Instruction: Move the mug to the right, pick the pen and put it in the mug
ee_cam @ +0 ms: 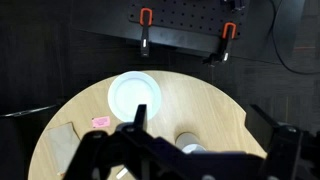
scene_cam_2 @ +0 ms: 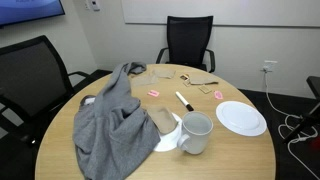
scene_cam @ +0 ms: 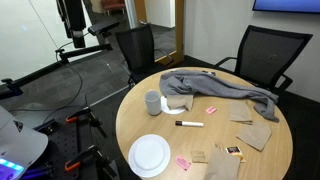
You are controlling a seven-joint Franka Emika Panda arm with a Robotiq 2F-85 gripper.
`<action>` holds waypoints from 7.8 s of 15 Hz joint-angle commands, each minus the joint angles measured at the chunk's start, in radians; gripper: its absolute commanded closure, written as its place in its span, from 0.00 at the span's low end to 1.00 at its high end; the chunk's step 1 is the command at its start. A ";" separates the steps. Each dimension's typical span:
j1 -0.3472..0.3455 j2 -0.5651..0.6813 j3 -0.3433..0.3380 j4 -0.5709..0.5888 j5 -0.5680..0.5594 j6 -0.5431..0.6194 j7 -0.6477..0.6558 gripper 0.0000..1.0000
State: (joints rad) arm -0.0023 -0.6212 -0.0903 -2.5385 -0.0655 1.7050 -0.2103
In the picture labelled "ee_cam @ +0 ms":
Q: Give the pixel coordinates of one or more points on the white ceramic mug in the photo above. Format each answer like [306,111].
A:
[190,141]

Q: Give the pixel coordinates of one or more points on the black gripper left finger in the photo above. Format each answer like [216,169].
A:
[100,156]

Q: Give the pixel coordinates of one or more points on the white marker pen black cap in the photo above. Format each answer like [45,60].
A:
[122,173]

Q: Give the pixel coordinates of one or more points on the orange black bar clamp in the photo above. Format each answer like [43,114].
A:
[146,20]
[228,36]

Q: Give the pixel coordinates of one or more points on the black mounting platform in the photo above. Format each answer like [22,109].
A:
[110,16]

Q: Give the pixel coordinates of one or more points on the dark metal bar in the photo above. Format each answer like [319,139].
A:
[26,111]

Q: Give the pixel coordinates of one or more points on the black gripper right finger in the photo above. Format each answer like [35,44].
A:
[293,153]

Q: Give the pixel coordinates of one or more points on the large white round plate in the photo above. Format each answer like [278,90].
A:
[133,95]

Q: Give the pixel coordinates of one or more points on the black perforated breadboard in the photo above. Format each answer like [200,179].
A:
[190,15]

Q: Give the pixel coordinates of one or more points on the pink sugar packet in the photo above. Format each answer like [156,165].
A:
[100,122]

